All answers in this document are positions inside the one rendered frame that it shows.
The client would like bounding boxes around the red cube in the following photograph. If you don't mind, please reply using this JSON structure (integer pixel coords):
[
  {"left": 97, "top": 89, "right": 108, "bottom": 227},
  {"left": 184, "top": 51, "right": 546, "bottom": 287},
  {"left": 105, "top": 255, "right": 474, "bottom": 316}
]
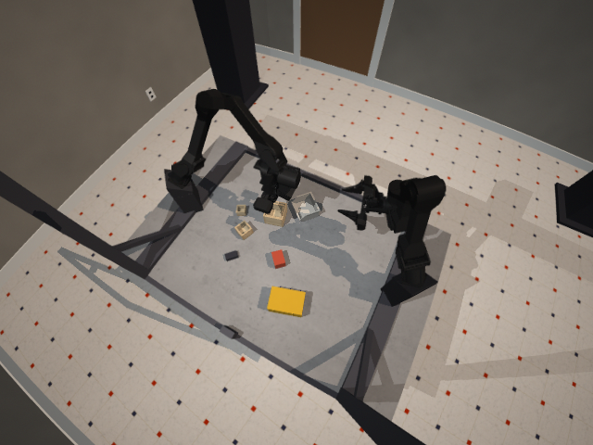
[{"left": 271, "top": 250, "right": 285, "bottom": 269}]

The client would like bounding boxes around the yellow rectangular block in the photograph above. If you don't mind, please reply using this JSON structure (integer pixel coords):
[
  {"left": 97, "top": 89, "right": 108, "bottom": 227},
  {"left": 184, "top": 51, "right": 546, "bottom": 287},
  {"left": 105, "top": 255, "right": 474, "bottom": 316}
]
[{"left": 267, "top": 286, "right": 306, "bottom": 317}]

